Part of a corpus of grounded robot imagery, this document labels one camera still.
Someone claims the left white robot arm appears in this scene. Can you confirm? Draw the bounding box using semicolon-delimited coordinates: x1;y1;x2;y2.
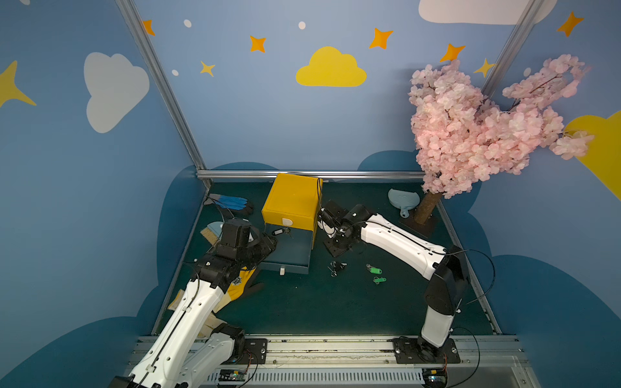
109;231;278;387

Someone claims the dark teal drawer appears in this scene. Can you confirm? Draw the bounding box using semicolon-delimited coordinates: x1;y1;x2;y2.
259;224;313;275

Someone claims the black key bunch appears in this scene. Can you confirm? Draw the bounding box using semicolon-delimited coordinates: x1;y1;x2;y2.
328;260;348;277

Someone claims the yellow black work glove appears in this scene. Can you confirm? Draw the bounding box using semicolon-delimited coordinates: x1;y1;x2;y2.
213;268;265;314

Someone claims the black tag key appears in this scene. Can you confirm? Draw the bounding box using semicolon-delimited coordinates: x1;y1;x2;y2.
272;227;290;236

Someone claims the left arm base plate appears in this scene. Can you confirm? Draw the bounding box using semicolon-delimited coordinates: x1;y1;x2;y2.
223;338;268;365

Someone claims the green tag key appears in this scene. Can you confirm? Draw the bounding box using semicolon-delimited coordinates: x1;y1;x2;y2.
366;264;383;275
373;276;387;285

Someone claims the pink cherry blossom tree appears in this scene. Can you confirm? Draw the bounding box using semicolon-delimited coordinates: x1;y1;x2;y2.
406;54;593;236

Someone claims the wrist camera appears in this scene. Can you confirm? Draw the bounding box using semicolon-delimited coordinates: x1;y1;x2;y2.
215;218;259;260
317;200;348;238

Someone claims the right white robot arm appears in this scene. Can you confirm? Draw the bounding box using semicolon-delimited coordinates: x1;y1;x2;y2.
317;200;470;352

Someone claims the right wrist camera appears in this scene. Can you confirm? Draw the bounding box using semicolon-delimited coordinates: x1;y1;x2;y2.
317;200;348;238

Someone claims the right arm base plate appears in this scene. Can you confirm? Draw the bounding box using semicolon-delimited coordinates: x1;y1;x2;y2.
391;336;461;365

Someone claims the yellow drawer cabinet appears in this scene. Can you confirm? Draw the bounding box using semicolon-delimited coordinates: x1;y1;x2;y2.
261;173;323;247

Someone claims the light blue dustpan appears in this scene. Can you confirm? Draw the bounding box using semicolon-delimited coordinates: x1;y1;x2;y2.
387;189;420;218

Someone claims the aluminium rail base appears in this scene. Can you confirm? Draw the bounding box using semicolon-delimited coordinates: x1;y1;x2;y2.
125;334;540;387

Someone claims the small blue hand brush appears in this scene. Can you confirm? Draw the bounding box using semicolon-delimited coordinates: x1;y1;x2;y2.
201;221;223;246

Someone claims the blue black work glove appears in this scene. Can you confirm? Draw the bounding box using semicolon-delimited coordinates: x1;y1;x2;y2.
204;193;254;216

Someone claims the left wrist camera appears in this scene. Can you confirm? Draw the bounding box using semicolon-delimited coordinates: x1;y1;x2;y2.
215;218;259;260

